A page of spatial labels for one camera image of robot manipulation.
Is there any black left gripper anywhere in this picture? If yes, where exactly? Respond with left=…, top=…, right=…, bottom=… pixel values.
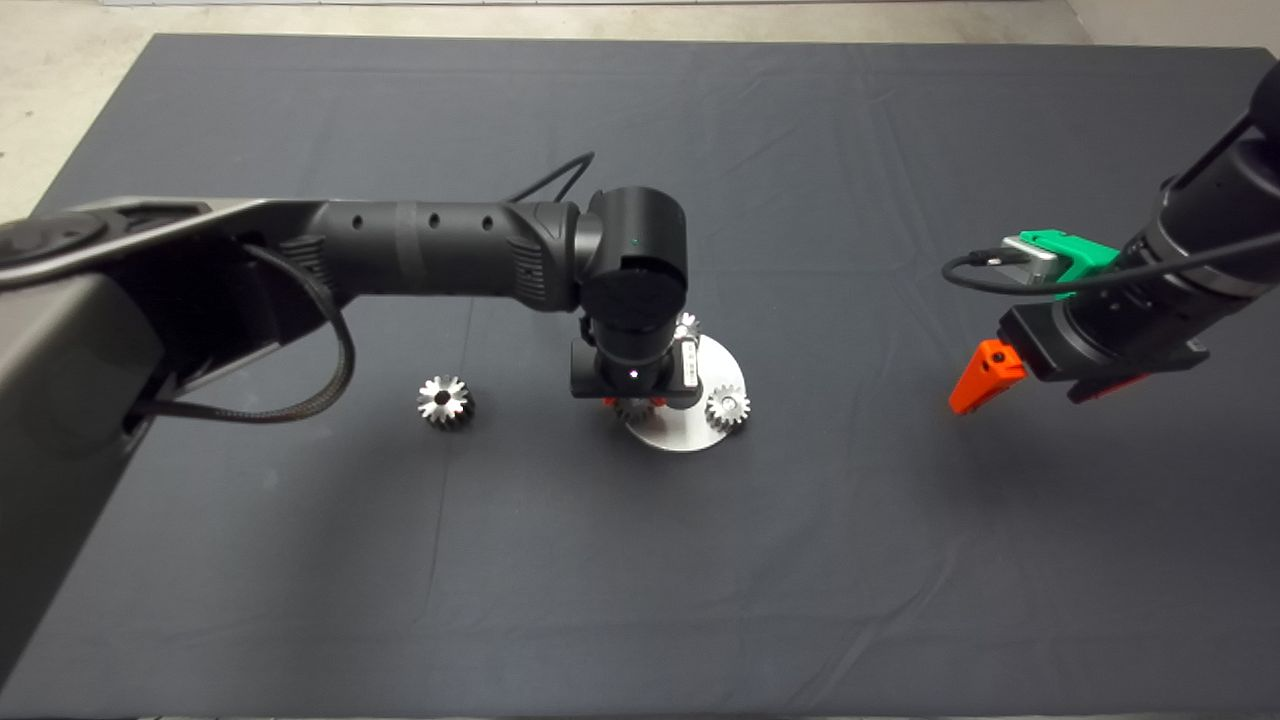
left=570, top=335, right=701, bottom=409

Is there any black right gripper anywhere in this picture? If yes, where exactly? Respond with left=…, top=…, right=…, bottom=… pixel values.
left=949, top=300, right=1209, bottom=416

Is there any larger steel gear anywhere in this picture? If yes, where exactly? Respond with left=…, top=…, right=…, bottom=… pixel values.
left=417, top=375, right=477, bottom=431

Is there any round metal plate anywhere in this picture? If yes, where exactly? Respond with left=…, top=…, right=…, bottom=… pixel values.
left=622, top=335, right=749, bottom=453

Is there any dark table cloth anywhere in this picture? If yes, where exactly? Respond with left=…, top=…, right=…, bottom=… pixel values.
left=0, top=33, right=1280, bottom=719

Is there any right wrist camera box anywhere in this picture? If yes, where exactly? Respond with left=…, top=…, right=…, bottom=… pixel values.
left=1000, top=238, right=1061, bottom=286

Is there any right green camera mount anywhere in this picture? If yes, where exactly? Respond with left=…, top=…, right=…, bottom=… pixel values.
left=1020, top=230, right=1121, bottom=299

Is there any braided black cable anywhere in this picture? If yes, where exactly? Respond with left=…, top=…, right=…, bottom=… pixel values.
left=135, top=243, right=357, bottom=424

